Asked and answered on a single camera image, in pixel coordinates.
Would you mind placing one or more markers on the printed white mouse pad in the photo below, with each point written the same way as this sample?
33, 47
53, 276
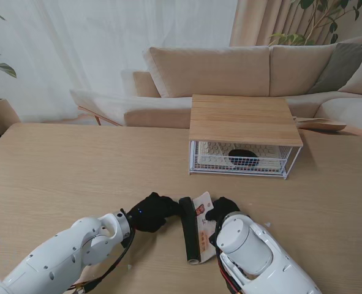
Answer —
188, 232

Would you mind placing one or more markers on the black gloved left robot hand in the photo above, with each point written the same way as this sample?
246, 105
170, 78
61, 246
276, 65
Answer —
150, 214

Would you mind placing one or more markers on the tan woven planter basket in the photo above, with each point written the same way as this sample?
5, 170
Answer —
0, 113

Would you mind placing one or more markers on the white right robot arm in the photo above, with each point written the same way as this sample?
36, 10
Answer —
254, 254

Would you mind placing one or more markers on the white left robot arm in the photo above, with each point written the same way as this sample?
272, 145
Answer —
61, 254

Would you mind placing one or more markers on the beige fabric sofa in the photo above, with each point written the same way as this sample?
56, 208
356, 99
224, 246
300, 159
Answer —
211, 70

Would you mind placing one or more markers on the white round-key keyboard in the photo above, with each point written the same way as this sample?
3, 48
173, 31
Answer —
211, 148

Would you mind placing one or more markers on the grey sofa cushion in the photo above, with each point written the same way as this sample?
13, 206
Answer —
343, 64

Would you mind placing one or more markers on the broad-leaf green plant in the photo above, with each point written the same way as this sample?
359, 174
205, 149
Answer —
3, 68

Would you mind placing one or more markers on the black computer mouse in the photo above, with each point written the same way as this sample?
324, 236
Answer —
242, 153

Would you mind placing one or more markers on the sheer white curtain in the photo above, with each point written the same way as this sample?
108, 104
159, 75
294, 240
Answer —
76, 46

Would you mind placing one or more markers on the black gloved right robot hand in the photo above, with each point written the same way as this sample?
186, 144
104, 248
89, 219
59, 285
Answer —
225, 206

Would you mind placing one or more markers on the beige drape curtain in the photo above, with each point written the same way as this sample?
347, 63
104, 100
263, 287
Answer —
254, 21

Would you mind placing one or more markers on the tall green leafy plant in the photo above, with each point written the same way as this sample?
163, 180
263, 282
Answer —
291, 39

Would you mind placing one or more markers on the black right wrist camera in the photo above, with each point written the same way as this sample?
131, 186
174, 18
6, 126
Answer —
213, 239

